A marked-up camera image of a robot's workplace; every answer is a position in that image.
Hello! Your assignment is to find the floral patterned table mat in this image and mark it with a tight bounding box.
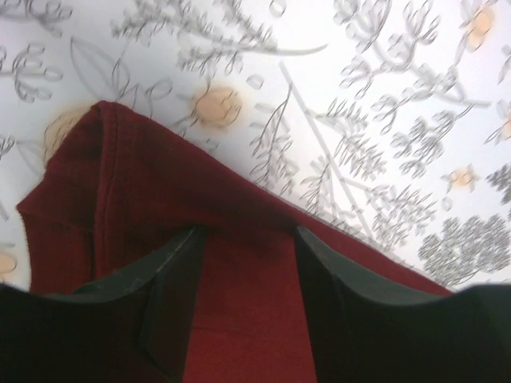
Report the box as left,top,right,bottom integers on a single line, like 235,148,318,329
1,1,510,290

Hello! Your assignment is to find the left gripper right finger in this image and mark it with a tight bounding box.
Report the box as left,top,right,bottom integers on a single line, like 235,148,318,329
295,227,510,382

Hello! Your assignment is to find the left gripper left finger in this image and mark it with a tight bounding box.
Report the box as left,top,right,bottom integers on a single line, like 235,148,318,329
1,227,206,382

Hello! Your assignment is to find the dark red t shirt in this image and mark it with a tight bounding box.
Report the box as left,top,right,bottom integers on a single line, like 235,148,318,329
18,101,446,382

